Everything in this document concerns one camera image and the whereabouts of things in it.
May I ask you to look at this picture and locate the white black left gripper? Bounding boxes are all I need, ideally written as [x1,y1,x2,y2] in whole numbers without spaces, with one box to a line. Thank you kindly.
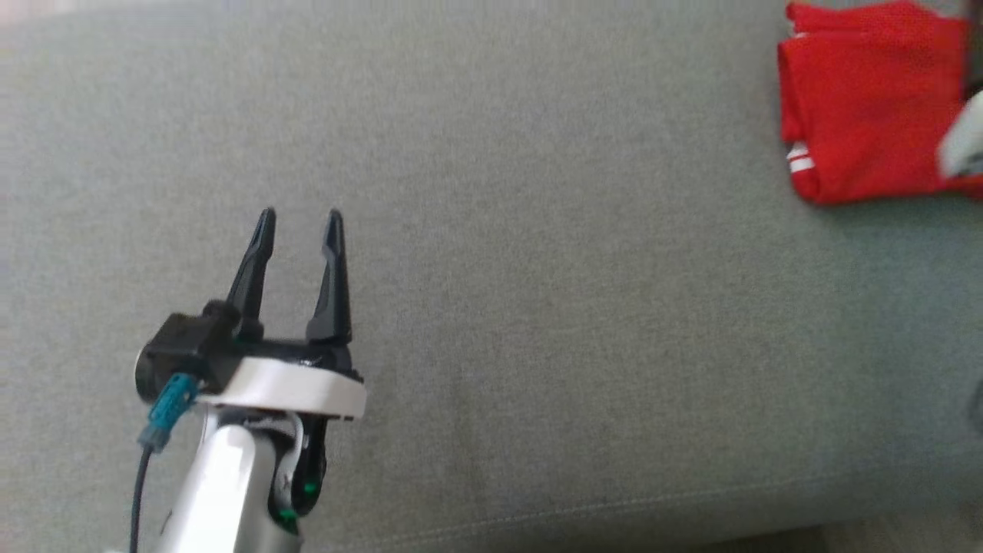
[195,207,369,535]

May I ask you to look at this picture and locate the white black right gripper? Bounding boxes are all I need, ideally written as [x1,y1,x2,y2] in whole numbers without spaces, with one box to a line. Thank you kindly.
[935,91,983,182]

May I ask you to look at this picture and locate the red white basketball jersey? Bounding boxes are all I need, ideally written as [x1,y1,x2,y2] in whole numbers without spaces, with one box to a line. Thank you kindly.
[777,0,983,207]

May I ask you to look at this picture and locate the grey sofa seat cushion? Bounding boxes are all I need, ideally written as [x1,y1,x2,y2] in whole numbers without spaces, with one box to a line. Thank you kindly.
[0,0,983,553]

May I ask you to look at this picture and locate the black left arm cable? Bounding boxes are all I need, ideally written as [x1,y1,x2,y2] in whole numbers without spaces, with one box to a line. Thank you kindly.
[128,445,154,553]

